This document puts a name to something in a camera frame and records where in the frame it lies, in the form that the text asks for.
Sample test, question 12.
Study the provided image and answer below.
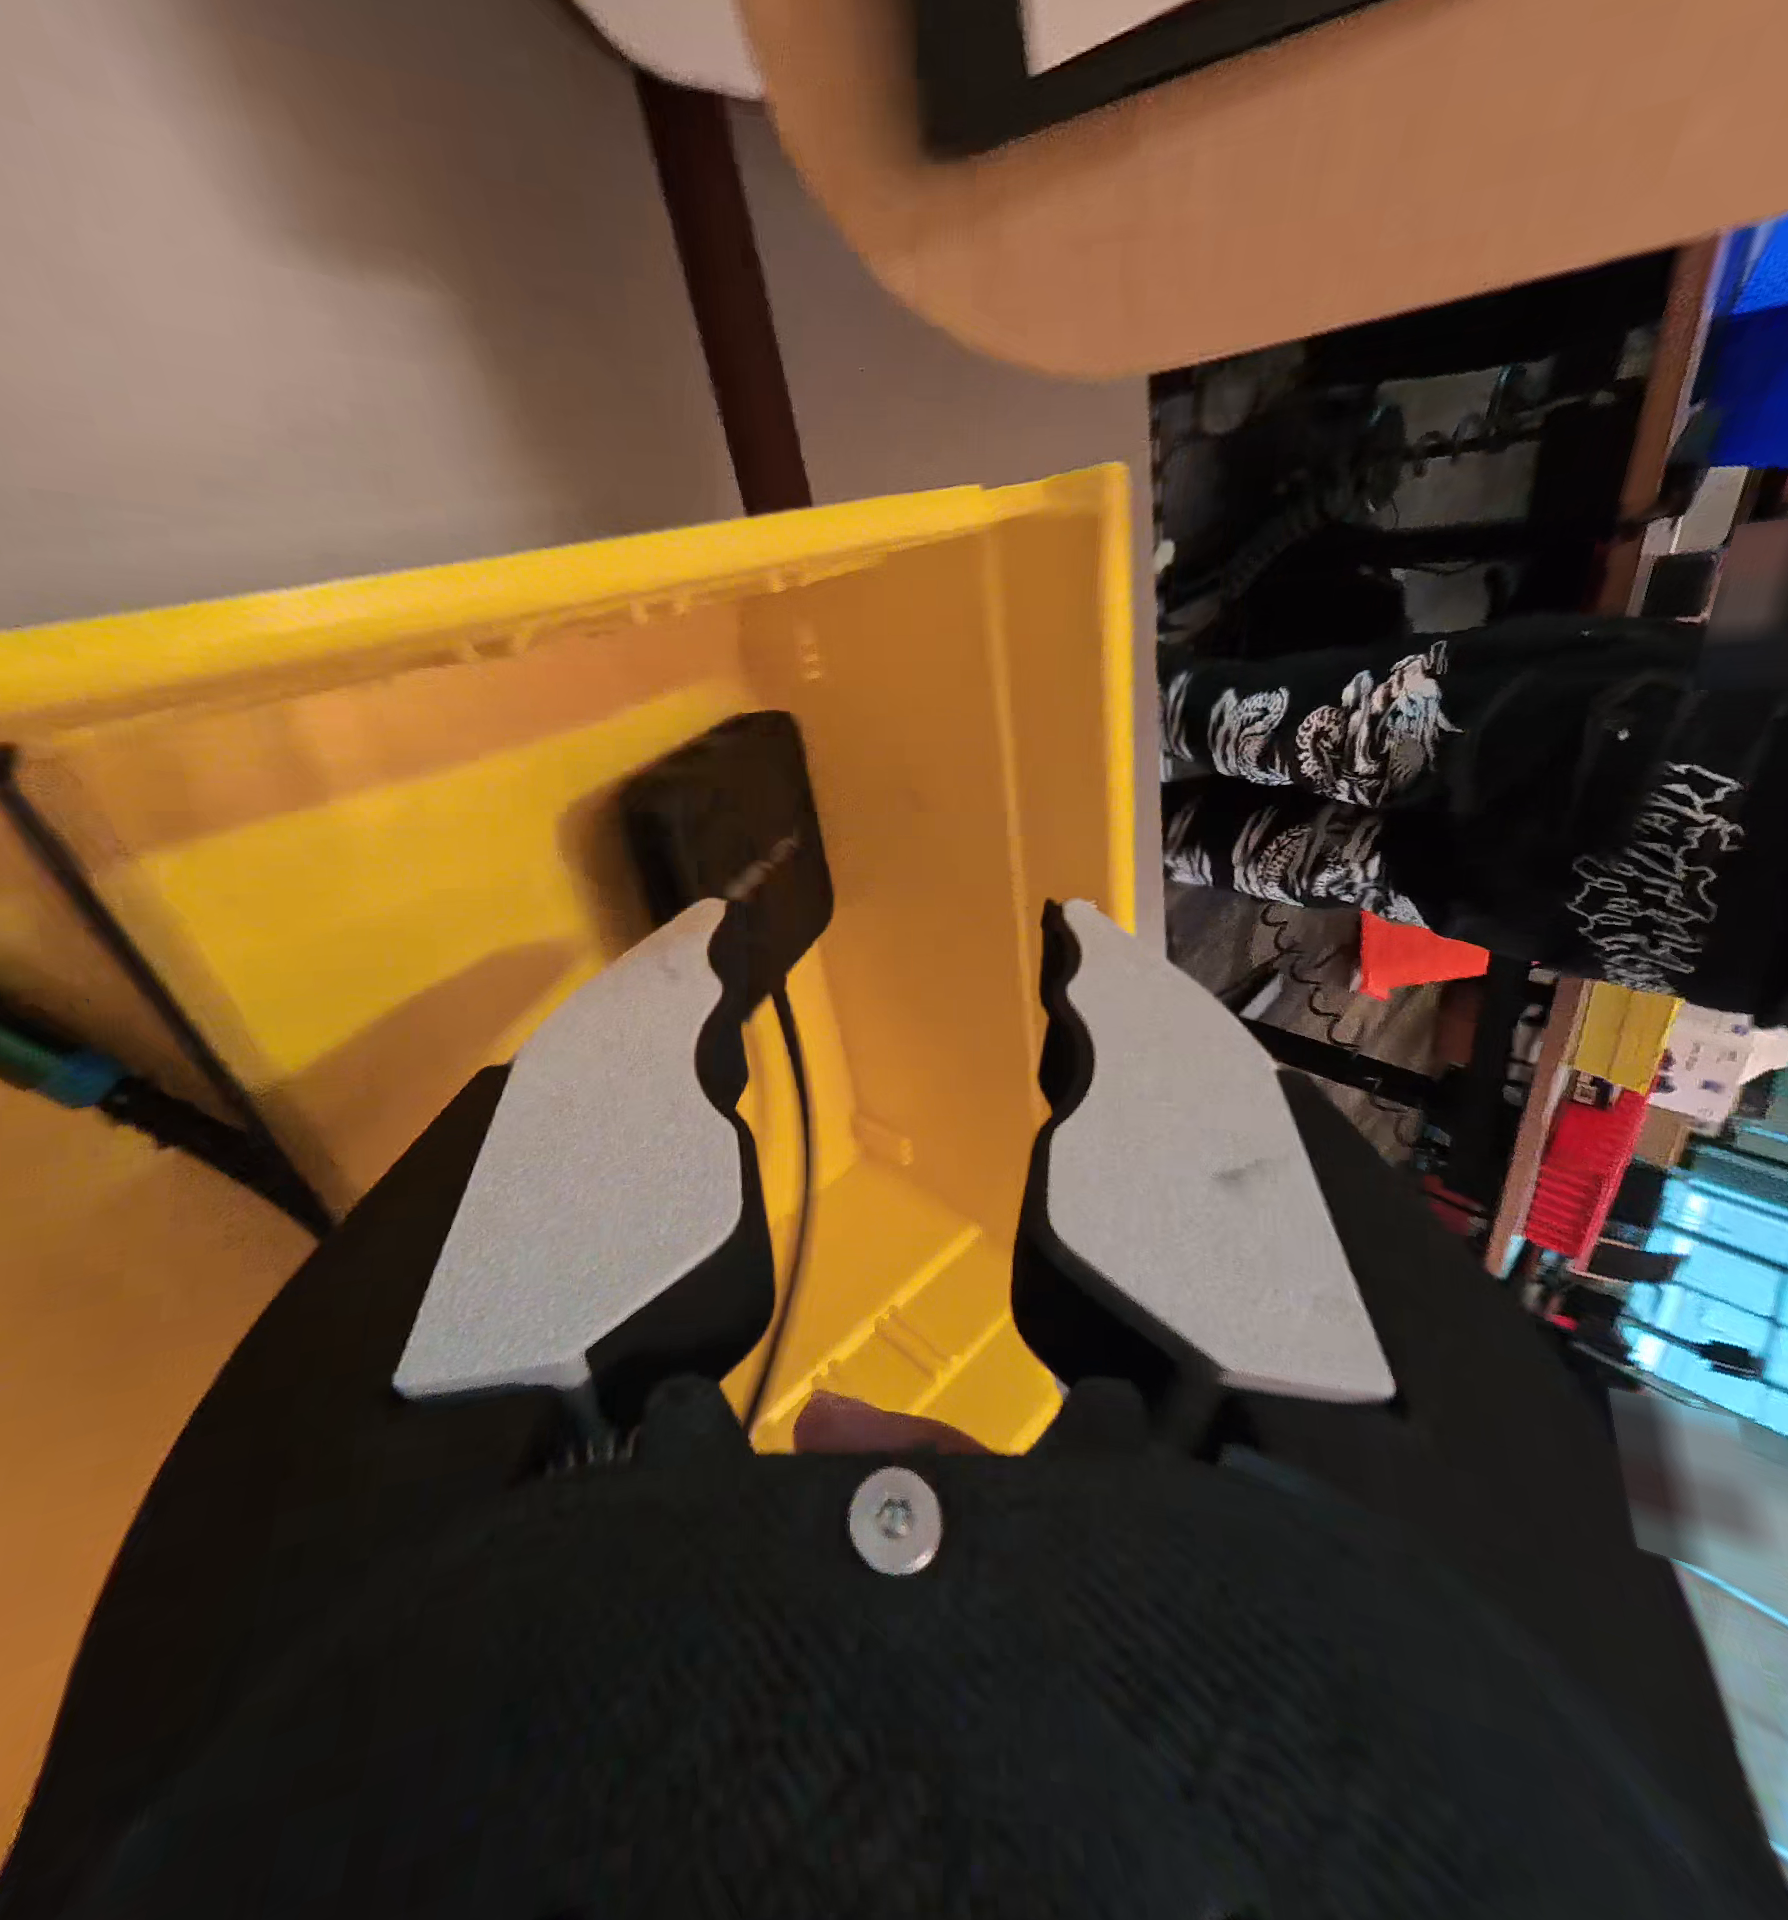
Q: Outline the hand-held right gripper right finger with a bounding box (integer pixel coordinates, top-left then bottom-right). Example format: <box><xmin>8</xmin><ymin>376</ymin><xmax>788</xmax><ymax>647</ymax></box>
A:
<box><xmin>1012</xmin><ymin>899</ymin><xmax>1399</xmax><ymax>1413</ymax></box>

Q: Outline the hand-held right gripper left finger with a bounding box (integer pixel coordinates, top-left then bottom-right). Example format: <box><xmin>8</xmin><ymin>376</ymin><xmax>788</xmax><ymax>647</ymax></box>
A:
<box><xmin>389</xmin><ymin>896</ymin><xmax>779</xmax><ymax>1406</ymax></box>

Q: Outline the thin black hub cable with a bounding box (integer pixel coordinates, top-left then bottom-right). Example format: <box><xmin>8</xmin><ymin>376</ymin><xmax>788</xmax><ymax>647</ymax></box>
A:
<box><xmin>716</xmin><ymin>832</ymin><xmax>820</xmax><ymax>1429</ymax></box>

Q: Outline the yellow plastic bin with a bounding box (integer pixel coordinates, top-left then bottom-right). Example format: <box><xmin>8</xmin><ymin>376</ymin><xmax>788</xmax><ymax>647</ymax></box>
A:
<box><xmin>1564</xmin><ymin>979</ymin><xmax>1687</xmax><ymax>1096</ymax></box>
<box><xmin>0</xmin><ymin>463</ymin><xmax>1139</xmax><ymax>1920</ymax></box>

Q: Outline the black square hub adapter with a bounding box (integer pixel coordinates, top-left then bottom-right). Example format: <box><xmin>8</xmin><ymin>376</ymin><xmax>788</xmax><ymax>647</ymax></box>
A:
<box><xmin>613</xmin><ymin>707</ymin><xmax>837</xmax><ymax>983</ymax></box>

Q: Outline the braided cable with green plugs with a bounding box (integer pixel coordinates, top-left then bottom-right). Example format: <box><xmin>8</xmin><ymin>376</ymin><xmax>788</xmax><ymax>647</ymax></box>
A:
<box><xmin>0</xmin><ymin>973</ymin><xmax>340</xmax><ymax>1245</ymax></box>

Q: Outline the red plastic bin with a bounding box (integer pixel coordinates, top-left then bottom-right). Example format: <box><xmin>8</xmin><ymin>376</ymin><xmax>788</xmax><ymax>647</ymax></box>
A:
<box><xmin>1521</xmin><ymin>1081</ymin><xmax>1655</xmax><ymax>1265</ymax></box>

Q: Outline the wooden document stand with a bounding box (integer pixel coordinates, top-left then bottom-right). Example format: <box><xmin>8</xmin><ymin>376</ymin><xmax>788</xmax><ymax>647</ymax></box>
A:
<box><xmin>571</xmin><ymin>0</ymin><xmax>1788</xmax><ymax>380</ymax></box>

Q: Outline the blue plastic bin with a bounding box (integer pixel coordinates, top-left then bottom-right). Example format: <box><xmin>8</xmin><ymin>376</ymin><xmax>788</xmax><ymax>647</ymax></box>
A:
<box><xmin>1702</xmin><ymin>200</ymin><xmax>1788</xmax><ymax>470</ymax></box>

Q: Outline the black framed card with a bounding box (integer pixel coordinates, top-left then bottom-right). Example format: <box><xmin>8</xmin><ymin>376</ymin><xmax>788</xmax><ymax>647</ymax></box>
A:
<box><xmin>915</xmin><ymin>0</ymin><xmax>1386</xmax><ymax>157</ymax></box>

